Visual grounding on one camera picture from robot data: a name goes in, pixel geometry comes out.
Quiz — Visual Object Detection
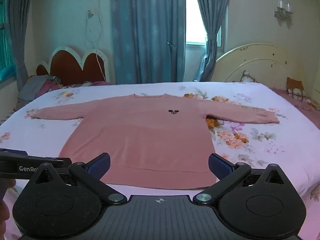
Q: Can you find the wide blue curtain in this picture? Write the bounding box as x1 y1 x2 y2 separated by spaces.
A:
111 0 187 84

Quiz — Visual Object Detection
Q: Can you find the pile of clothes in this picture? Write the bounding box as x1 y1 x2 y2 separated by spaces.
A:
19 75 63 100

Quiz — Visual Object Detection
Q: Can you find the white hanging cable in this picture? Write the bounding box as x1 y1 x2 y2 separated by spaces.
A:
85 0 107 80

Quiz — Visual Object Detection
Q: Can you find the pink long-sleeved sweater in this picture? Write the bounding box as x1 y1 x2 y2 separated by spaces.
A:
29 94 280 190

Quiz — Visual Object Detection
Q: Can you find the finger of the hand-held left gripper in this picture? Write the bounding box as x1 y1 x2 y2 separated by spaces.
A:
0 149 28 156

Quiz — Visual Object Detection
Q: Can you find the red heart-shaped headboard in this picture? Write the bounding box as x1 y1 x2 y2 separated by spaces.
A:
36 45 110 87

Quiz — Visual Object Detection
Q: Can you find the cream round headboard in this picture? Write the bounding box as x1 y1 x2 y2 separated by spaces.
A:
215 42 320 103

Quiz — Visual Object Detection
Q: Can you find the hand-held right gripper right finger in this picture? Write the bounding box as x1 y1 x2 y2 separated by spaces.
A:
193 153 290 205

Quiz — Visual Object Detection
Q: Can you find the grey blue curtain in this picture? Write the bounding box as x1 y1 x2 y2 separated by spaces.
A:
5 0 33 85

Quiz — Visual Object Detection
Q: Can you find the teal window covering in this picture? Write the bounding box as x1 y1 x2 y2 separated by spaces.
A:
0 0 14 83

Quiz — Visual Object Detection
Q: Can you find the person's left hand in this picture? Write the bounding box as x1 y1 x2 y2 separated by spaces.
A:
0 179 17 234

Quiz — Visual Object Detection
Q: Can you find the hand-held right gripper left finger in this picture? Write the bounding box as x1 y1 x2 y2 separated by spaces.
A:
30 152 127 205

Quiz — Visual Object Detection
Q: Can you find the white floral bed sheet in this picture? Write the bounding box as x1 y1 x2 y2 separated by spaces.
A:
0 81 320 240

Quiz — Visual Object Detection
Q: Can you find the tied blue curtain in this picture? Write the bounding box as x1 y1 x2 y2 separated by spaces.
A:
191 0 229 82

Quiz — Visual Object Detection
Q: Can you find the glass wall lamp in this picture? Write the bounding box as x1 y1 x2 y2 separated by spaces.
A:
274 0 293 28

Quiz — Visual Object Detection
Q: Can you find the bright window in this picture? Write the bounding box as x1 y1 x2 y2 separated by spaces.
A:
185 0 222 82

